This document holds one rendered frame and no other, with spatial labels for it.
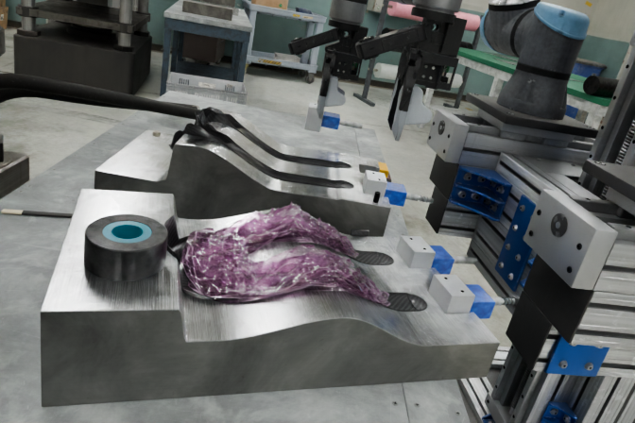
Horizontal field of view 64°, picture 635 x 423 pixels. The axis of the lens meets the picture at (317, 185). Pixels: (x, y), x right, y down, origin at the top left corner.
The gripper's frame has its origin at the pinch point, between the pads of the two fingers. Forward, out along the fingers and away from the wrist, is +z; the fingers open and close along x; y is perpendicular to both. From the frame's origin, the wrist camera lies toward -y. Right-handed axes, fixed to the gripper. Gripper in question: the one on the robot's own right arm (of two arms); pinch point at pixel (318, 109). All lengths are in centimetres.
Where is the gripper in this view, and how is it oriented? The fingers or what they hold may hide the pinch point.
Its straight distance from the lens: 117.6
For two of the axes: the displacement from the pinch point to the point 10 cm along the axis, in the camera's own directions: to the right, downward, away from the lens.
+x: 0.2, -3.6, 9.3
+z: -1.9, 9.1, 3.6
